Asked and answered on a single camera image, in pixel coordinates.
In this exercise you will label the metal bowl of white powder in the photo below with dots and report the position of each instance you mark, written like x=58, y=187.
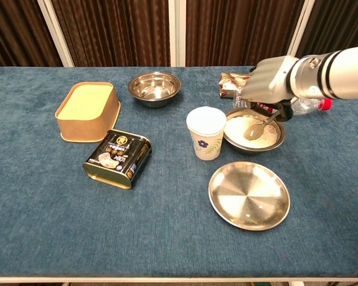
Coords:
x=250, y=147

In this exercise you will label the white metal frame post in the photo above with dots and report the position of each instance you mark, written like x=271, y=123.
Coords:
x=298, y=29
x=177, y=32
x=55, y=32

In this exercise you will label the brown paper food box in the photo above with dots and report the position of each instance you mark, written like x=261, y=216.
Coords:
x=86, y=114

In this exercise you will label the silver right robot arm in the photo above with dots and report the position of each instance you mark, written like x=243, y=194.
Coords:
x=331, y=73

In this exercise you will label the empty steel bowl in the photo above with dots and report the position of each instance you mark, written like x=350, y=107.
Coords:
x=154, y=88

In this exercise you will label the blue fabric tablecloth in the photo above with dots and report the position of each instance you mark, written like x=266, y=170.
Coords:
x=167, y=223

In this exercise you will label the floral paper cup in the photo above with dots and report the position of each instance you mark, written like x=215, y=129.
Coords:
x=206, y=140

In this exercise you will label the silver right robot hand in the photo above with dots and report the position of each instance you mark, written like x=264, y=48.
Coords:
x=265, y=82

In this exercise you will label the black luncheon meat tin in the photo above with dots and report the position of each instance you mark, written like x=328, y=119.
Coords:
x=117, y=158

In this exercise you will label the brown pleated curtain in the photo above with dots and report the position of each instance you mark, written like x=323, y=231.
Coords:
x=116, y=32

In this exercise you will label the round steel plate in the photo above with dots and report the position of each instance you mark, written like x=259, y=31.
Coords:
x=249, y=196

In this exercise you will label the clear water bottle red label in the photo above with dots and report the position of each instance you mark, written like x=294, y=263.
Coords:
x=307, y=105

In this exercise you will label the metal spoon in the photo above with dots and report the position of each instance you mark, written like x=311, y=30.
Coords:
x=255, y=131

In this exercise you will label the gold foil wrapped packet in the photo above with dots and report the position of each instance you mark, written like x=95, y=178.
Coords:
x=232, y=82

